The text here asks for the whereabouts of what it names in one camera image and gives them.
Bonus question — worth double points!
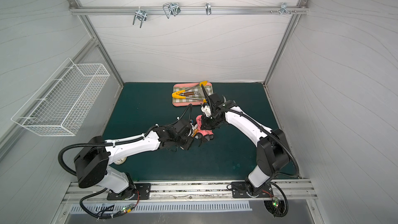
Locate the small metal hook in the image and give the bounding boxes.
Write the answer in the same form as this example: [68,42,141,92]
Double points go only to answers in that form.
[205,3,211,16]

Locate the white wire basket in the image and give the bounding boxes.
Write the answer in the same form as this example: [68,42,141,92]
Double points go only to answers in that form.
[11,58,110,136]

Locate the white vent strip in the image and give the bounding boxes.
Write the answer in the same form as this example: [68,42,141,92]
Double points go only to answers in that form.
[86,201,252,214]

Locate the metal u-bolt clamp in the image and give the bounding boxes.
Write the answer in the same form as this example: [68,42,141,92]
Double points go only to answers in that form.
[133,8,147,28]
[162,2,181,19]

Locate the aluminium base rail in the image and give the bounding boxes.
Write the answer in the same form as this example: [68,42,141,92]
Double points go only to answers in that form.
[62,178,318,204]

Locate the metal U-bolt clamp left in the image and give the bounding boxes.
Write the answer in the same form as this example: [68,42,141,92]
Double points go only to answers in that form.
[133,8,147,28]

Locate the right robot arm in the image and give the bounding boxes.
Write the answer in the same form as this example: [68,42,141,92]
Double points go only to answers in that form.
[201,101,300,191]

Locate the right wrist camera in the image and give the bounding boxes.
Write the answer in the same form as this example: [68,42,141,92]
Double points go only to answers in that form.
[201,104,212,117]

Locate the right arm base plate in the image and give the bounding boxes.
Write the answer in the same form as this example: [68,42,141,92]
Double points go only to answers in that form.
[227,181,273,199]

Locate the yellow tipped metal tongs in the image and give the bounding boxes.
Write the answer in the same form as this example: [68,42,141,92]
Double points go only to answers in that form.
[171,80,214,104]

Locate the pink rag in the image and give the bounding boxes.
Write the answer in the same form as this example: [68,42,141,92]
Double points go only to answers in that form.
[196,115,214,140]

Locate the pink checkered tray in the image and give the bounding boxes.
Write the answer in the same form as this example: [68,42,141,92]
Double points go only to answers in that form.
[172,82,216,107]

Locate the small metal spatula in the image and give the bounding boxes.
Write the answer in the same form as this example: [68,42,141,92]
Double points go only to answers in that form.
[181,89,204,99]

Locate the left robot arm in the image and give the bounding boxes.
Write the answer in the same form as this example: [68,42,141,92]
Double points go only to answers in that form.
[58,119,194,193]

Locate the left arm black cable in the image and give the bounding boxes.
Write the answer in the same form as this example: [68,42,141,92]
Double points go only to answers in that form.
[79,188,141,220]

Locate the metal bracket with bolts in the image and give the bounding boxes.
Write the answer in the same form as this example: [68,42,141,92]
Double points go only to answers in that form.
[269,3,296,15]

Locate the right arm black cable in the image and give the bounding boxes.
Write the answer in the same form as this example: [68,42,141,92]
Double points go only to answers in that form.
[263,181,289,218]

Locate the white rope ball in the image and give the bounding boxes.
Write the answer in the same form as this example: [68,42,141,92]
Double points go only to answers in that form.
[114,157,127,166]

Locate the metal U-bolt clamp middle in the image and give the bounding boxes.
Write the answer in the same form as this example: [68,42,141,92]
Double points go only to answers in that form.
[162,2,181,19]

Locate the aluminium crossbar rail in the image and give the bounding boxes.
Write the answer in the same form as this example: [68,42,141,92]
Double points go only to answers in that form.
[69,5,309,16]

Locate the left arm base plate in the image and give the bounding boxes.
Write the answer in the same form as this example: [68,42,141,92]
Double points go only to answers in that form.
[107,183,151,201]

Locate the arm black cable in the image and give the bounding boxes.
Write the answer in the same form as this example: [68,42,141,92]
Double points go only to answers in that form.
[79,188,141,220]
[263,181,289,218]

